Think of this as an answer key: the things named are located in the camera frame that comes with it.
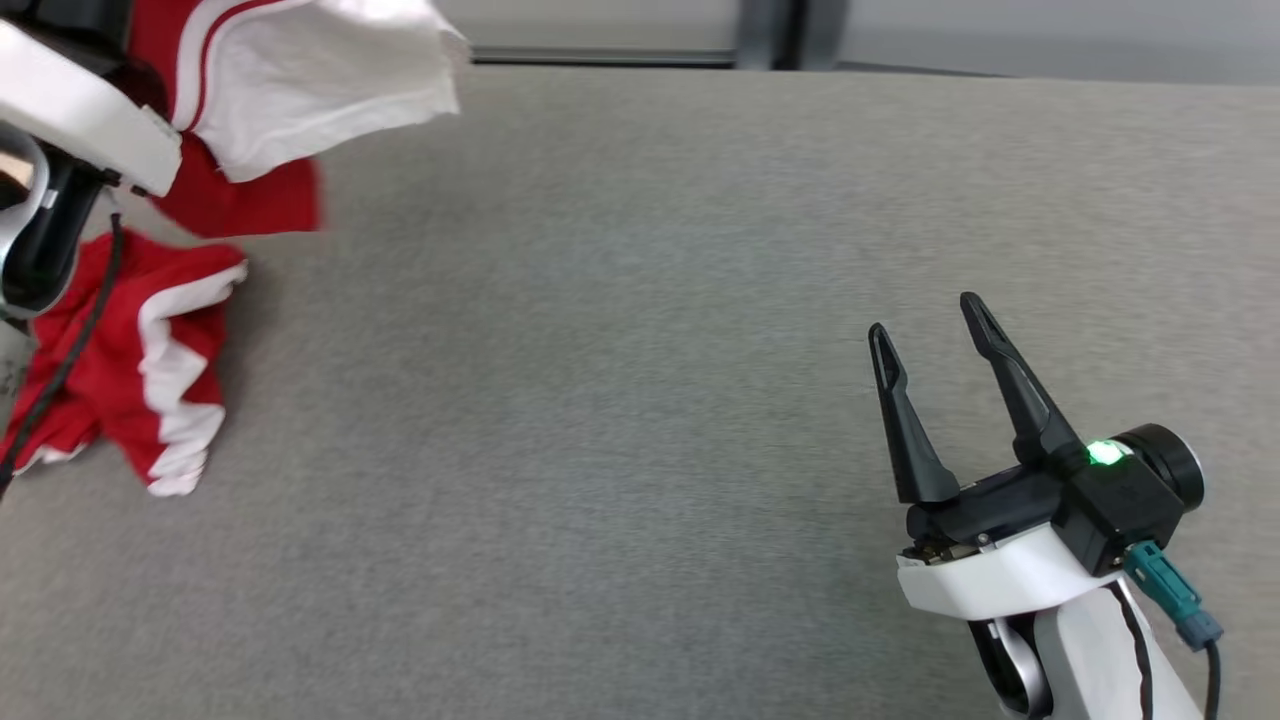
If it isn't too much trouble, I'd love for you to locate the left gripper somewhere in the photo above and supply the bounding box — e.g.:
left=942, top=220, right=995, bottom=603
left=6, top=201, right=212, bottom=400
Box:
left=0, top=0, right=184, bottom=198

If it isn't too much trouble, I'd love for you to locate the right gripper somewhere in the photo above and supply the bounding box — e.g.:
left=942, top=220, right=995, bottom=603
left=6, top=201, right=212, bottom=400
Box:
left=868, top=291, right=1103, bottom=624

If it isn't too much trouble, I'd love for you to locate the red white basketball jersey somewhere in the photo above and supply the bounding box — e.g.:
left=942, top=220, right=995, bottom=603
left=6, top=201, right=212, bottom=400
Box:
left=0, top=0, right=471, bottom=498

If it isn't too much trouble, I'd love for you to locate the teal connector camera cable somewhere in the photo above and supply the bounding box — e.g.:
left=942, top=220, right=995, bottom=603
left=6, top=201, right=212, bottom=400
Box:
left=1122, top=540, right=1226, bottom=720

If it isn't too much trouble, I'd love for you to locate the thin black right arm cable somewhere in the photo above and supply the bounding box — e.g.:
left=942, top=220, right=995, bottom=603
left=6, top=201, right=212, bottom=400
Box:
left=1105, top=583, right=1157, bottom=720

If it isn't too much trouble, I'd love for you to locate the grey metal post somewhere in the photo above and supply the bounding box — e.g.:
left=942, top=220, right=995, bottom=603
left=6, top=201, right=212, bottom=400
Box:
left=735, top=0, right=851, bottom=71

